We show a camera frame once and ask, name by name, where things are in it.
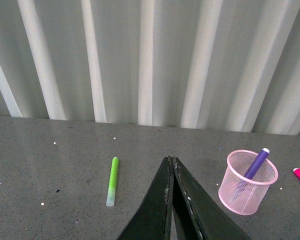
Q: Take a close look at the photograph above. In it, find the pink mesh pen cup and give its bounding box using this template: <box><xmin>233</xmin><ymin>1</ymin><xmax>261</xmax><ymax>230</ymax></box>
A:
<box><xmin>218</xmin><ymin>150</ymin><xmax>279</xmax><ymax>216</ymax></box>

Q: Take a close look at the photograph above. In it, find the white pleated curtain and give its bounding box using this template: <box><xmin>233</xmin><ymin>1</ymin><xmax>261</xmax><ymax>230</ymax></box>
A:
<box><xmin>0</xmin><ymin>0</ymin><xmax>300</xmax><ymax>135</ymax></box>

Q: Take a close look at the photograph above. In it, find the green marker pen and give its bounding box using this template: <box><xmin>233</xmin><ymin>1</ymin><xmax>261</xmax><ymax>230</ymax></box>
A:
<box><xmin>106</xmin><ymin>157</ymin><xmax>119</xmax><ymax>207</ymax></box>

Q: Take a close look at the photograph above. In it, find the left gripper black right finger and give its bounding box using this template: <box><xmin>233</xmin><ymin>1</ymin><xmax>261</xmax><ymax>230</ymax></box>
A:
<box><xmin>172</xmin><ymin>157</ymin><xmax>251</xmax><ymax>240</ymax></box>

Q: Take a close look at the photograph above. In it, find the purple marker pen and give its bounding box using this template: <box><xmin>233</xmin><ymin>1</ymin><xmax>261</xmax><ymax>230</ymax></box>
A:
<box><xmin>233</xmin><ymin>147</ymin><xmax>271</xmax><ymax>198</ymax></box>

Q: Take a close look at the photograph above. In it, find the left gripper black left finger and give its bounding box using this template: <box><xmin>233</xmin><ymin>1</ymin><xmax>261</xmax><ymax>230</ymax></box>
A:
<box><xmin>118</xmin><ymin>156</ymin><xmax>174</xmax><ymax>240</ymax></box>

